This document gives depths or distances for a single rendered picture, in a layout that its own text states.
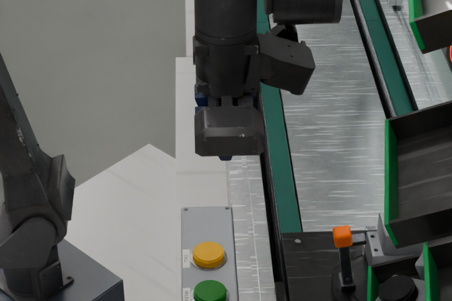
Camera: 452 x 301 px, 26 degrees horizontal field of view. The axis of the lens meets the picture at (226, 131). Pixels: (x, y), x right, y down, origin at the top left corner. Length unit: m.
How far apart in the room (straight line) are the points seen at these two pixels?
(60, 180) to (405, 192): 0.38
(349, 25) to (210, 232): 0.68
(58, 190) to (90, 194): 0.55
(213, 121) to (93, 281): 0.30
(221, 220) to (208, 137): 0.47
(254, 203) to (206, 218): 0.07
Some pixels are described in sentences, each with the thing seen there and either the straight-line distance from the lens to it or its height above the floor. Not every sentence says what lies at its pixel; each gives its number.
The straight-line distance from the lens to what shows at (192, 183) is 1.54.
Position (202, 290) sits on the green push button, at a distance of 1.20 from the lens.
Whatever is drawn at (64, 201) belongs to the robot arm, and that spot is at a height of 1.19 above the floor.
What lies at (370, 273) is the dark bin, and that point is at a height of 1.21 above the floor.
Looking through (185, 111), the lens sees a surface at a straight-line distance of 1.70.
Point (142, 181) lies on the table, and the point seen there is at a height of 0.86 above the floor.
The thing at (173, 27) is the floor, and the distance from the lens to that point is 3.71.
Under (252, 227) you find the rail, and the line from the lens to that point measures 1.31.
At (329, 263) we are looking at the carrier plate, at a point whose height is 0.97.
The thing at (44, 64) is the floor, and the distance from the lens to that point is 3.54.
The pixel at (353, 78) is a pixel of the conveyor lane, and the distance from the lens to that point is 1.70.
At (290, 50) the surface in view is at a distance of 0.93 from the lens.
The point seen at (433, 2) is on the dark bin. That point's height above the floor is 1.51.
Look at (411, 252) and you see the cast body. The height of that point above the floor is 1.06.
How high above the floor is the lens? 1.82
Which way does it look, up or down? 35 degrees down
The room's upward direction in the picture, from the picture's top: straight up
